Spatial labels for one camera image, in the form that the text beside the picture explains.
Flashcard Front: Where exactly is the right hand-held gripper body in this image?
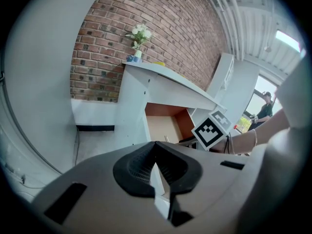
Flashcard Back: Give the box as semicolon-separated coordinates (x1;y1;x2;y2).
177;109;232;153

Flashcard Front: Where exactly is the white shelf cabinet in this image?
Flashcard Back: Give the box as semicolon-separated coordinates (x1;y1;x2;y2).
206;52;260;131

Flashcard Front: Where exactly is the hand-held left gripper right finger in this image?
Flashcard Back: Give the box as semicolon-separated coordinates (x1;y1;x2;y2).
156;141;266;234

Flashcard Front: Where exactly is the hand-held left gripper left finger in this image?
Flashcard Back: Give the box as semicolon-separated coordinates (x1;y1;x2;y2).
31;141;176;234

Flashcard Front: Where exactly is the white flower bouquet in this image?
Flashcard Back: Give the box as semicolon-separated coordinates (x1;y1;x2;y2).
124;24;154;51

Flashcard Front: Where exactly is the white desk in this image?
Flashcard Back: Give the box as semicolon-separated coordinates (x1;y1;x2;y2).
114;61;229;153

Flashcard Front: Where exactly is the person's right forearm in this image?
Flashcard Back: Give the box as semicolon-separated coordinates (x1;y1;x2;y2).
209;107;292;156

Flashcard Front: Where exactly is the ceiling light panel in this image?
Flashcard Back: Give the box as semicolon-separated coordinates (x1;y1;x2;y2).
274;30;301;53

